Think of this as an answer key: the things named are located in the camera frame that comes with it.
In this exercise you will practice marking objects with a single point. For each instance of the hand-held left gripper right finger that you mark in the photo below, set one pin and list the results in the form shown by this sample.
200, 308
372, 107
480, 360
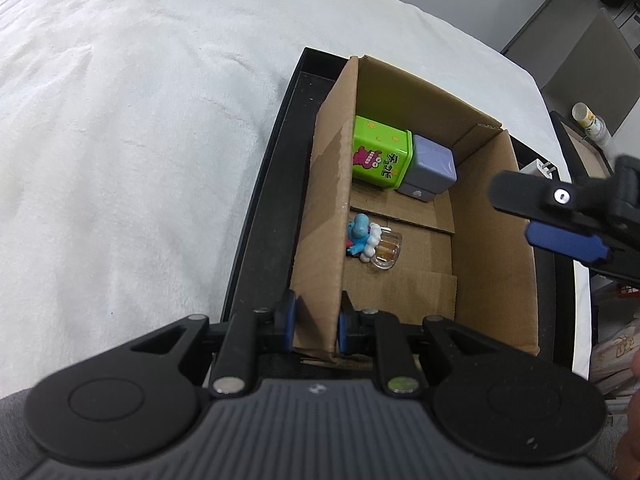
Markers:
345, 332

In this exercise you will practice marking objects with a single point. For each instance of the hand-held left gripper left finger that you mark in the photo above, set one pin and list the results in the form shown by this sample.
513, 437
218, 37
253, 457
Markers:
287, 317

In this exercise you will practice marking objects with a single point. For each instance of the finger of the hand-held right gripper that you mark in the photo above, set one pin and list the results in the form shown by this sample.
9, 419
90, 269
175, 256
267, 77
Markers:
525, 195
565, 242

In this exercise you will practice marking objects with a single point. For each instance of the white charger plug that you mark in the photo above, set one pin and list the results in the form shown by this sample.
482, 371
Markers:
546, 167

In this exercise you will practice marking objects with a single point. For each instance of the brown cardboard box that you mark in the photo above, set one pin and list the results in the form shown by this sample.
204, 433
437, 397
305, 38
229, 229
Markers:
495, 260

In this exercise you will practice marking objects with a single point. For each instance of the purple cube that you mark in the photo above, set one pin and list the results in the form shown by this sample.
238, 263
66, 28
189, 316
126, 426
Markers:
430, 165

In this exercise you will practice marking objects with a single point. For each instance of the blue figurine with clear base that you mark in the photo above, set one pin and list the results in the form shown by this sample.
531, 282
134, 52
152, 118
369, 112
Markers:
357, 232

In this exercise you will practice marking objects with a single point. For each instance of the black tray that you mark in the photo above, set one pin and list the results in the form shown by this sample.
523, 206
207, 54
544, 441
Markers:
280, 185

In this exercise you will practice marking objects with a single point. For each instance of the green printed cube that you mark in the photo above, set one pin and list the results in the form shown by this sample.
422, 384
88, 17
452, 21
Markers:
380, 150

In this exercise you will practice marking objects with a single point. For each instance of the person's right hand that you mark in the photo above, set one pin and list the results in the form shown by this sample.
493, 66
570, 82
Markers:
631, 435

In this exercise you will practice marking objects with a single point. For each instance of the black-framed brown board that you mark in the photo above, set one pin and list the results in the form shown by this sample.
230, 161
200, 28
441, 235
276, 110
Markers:
582, 155

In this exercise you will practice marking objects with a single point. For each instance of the paper cup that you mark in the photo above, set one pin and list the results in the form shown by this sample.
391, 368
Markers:
590, 122

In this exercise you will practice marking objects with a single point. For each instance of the grey padded panel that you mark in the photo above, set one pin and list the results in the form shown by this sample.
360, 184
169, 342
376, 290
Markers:
585, 60

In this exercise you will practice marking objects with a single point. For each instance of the person's grey trouser leg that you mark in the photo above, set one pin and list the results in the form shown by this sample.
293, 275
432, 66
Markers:
20, 410

